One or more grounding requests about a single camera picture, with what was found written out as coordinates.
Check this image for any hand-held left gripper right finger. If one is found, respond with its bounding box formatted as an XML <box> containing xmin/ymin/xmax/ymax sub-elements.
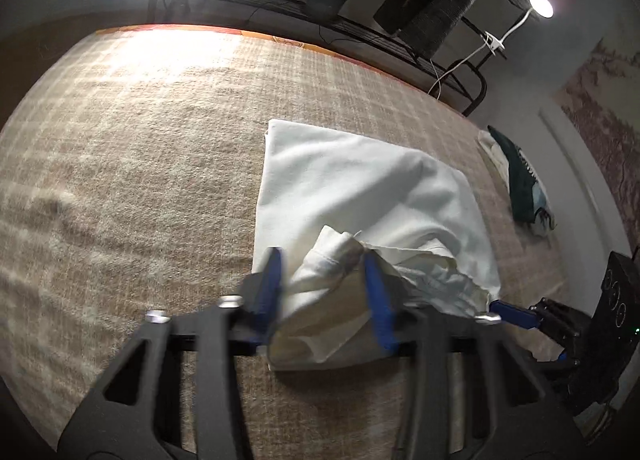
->
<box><xmin>362</xmin><ymin>250</ymin><xmax>586</xmax><ymax>460</ymax></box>

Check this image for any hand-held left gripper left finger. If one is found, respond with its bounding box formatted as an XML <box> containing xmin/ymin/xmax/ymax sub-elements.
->
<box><xmin>57</xmin><ymin>246</ymin><xmax>286</xmax><ymax>460</ymax></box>

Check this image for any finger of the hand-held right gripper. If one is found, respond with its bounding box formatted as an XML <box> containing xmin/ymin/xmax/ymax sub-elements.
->
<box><xmin>537</xmin><ymin>335</ymin><xmax>583</xmax><ymax>371</ymax></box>
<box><xmin>489</xmin><ymin>297</ymin><xmax>593</xmax><ymax>341</ymax></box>

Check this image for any white t-shirt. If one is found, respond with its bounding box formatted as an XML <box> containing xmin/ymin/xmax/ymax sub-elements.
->
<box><xmin>251</xmin><ymin>118</ymin><xmax>502</xmax><ymax>372</ymax></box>

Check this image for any folded green white garment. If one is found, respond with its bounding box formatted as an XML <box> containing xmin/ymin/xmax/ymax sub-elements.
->
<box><xmin>477</xmin><ymin>125</ymin><xmax>557</xmax><ymax>239</ymax></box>

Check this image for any beige plaid blanket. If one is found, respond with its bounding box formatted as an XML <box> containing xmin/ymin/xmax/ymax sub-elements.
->
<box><xmin>0</xmin><ymin>25</ymin><xmax>571</xmax><ymax>460</ymax></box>

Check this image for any orange patterned bed sheet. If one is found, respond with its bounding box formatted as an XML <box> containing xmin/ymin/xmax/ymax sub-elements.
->
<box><xmin>95</xmin><ymin>24</ymin><xmax>431</xmax><ymax>86</ymax></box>

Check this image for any white clip lamp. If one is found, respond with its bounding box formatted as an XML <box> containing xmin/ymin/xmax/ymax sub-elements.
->
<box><xmin>482</xmin><ymin>0</ymin><xmax>555</xmax><ymax>53</ymax></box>

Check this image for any landscape wall mural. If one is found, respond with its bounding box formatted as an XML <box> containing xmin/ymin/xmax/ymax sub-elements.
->
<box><xmin>552</xmin><ymin>37</ymin><xmax>640</xmax><ymax>251</ymax></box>

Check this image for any white lamp cable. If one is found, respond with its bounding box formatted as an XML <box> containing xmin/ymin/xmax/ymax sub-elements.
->
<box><xmin>429</xmin><ymin>42</ymin><xmax>493</xmax><ymax>101</ymax></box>

